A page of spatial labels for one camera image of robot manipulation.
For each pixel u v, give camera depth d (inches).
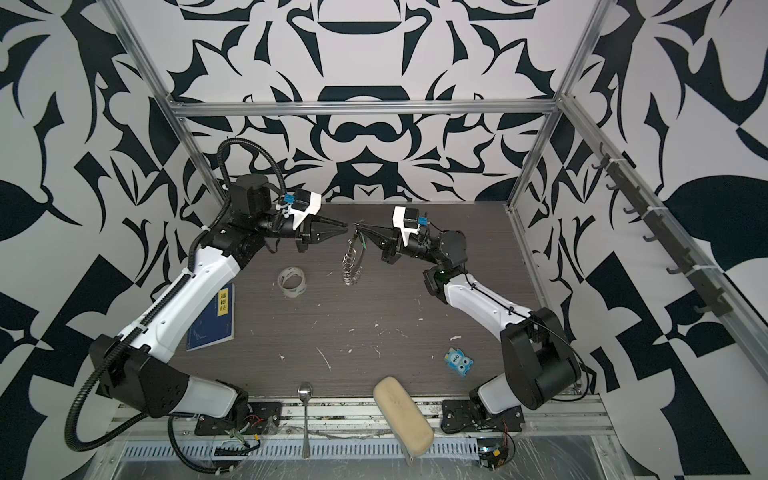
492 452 28.0
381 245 25.1
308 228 23.1
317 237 23.9
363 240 25.8
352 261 24.6
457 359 32.4
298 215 21.9
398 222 21.7
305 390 30.5
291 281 38.6
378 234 24.2
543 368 17.0
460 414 29.3
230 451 28.7
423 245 24.5
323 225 23.6
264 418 28.8
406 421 28.3
